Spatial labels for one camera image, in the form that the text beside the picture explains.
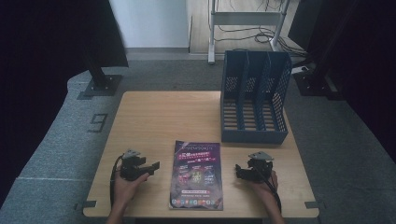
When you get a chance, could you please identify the black floor cables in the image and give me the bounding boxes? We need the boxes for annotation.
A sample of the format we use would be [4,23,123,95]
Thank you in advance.
[214,0,310,59]

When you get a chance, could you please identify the white metal stand frame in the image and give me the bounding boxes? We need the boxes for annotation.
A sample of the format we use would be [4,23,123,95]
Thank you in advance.
[207,0,291,65]

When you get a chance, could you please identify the person's left hand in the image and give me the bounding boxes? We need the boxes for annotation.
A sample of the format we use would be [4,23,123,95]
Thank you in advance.
[111,171,151,214]

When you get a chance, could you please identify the black curtain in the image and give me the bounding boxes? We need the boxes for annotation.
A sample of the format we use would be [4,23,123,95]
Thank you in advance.
[288,0,396,157]
[0,0,130,208]

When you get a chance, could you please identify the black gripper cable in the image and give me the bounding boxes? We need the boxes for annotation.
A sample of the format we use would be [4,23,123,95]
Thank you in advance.
[108,154,125,209]
[256,167,283,215]

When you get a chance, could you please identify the blue plastic file rack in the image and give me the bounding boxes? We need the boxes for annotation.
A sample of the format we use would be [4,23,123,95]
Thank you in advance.
[219,49,293,146]

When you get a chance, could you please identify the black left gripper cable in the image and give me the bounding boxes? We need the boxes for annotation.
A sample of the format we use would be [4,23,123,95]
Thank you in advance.
[108,154,125,209]

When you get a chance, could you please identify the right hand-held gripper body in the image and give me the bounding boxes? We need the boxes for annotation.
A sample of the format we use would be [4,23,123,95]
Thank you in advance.
[246,150,276,184]

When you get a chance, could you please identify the black metal stand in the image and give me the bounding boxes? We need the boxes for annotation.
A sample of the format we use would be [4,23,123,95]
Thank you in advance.
[81,46,123,98]
[292,18,345,101]

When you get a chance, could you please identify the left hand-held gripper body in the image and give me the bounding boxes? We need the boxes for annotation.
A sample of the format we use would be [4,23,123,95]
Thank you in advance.
[120,148,148,182]

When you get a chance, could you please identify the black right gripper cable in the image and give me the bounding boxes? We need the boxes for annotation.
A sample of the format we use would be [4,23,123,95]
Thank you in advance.
[256,167,283,215]

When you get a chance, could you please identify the person's right hand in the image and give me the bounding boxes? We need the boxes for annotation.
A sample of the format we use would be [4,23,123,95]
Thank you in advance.
[248,170,282,217]

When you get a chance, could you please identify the purple glossy magazine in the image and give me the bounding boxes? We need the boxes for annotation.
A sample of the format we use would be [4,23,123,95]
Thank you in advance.
[168,140,224,212]

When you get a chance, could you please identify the white power strip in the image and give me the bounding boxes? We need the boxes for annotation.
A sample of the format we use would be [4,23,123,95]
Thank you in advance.
[290,65,310,76]

